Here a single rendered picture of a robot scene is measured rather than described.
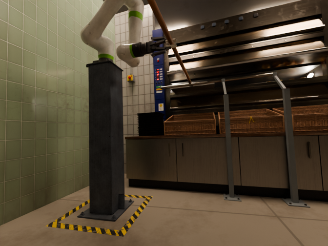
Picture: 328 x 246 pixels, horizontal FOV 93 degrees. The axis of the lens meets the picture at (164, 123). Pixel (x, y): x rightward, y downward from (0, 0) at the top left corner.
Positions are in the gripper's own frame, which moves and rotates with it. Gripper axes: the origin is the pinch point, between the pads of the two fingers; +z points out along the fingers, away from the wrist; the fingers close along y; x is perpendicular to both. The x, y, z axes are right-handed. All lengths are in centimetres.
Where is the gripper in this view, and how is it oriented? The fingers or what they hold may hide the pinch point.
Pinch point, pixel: (171, 43)
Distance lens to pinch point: 114.3
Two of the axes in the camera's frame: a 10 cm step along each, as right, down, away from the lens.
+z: 9.6, -0.4, -2.9
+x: -2.9, -0.4, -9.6
